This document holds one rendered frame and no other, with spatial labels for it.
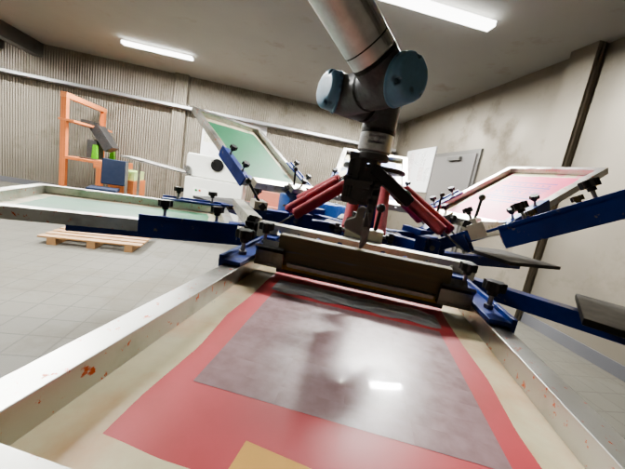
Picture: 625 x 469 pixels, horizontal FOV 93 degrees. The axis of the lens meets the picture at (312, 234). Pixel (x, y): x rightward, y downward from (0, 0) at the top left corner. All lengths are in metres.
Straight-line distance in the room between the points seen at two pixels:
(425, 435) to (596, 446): 0.17
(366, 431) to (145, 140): 8.28
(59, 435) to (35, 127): 9.26
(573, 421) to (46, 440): 0.52
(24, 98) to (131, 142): 2.31
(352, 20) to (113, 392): 0.53
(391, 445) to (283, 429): 0.11
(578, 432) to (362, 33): 0.56
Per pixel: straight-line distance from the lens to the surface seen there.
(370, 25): 0.52
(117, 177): 6.50
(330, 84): 0.62
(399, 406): 0.42
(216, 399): 0.37
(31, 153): 9.59
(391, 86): 0.52
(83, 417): 0.37
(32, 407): 0.36
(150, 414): 0.36
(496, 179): 2.52
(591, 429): 0.48
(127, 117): 8.64
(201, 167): 5.29
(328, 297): 0.66
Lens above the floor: 1.19
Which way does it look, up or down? 10 degrees down
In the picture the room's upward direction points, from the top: 10 degrees clockwise
